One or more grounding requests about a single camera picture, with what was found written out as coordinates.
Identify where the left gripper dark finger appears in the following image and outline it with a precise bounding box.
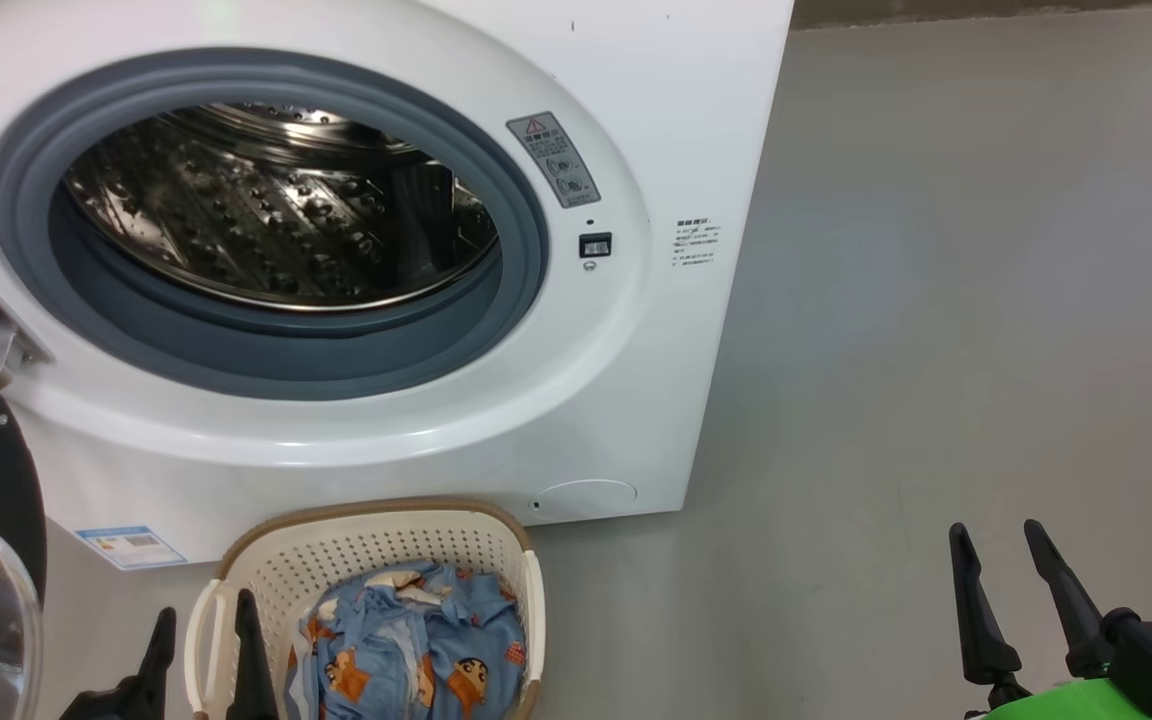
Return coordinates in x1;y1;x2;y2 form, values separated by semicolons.
141;607;177;701
226;588;282;720

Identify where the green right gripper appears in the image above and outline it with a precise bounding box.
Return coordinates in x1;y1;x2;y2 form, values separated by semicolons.
949;519;1152;720

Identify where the steel drum with laundry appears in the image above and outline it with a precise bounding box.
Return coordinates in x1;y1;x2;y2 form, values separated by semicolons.
64;100;502;313

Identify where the white front-load washing machine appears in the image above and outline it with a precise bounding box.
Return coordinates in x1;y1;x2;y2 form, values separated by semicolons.
0;0;795;571

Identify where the blue energy label sticker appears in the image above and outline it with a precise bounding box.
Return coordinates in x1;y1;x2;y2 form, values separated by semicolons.
76;525;189;571

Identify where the cream perforated laundry basket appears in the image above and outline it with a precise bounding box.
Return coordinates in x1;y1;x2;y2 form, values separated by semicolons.
184;497;547;720

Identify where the round white filter cover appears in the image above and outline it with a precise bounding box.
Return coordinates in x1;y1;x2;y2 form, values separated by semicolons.
536;479;638;521

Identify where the printed text sticker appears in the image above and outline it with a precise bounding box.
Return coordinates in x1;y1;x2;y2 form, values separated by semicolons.
674;217;722;269

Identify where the grey warning sticker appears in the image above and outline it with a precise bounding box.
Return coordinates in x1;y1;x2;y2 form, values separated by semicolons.
506;111;602;209

